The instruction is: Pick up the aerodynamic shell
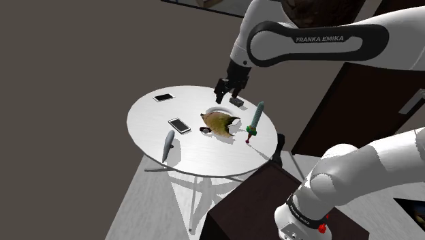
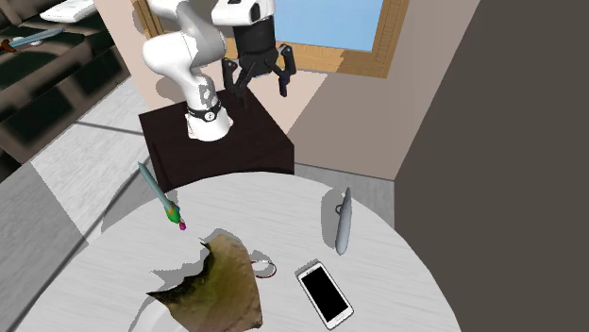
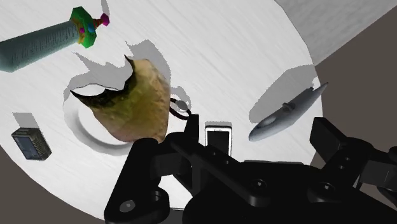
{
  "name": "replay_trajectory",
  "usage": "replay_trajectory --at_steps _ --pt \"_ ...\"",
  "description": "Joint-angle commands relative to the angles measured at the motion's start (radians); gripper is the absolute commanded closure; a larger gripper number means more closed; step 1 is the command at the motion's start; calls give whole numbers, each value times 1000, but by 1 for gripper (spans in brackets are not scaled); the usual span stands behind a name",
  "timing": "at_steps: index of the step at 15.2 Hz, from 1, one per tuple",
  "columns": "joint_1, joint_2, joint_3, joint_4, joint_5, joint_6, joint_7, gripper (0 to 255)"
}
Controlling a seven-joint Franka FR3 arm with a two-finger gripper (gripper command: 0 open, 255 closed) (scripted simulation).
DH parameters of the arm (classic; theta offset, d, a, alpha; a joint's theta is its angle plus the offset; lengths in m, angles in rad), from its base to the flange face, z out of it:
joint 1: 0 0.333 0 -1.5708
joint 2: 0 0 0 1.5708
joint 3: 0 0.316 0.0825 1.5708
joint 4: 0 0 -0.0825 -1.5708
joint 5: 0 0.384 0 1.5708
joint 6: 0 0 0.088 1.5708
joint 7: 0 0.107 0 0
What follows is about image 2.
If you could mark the dark brown sofa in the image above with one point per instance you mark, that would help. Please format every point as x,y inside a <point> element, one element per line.
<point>41,92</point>

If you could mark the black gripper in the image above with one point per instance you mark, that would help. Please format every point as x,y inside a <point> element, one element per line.
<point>255,43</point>

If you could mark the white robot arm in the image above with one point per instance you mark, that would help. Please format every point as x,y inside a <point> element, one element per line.
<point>172,55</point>

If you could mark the brown crumpled bag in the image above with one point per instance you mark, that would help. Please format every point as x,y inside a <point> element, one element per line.
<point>221,289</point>

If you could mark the grey oblong object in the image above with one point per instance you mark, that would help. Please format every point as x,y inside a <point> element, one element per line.
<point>344,225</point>

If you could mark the dark robot stand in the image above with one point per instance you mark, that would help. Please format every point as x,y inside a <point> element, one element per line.
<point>248,142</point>

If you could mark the wooden framed window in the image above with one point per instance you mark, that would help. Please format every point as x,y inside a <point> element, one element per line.
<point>322,20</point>

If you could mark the white smartphone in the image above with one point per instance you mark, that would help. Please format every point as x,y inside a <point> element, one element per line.
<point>325,294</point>

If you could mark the round white table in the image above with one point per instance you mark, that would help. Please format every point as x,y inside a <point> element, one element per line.
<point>276,216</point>

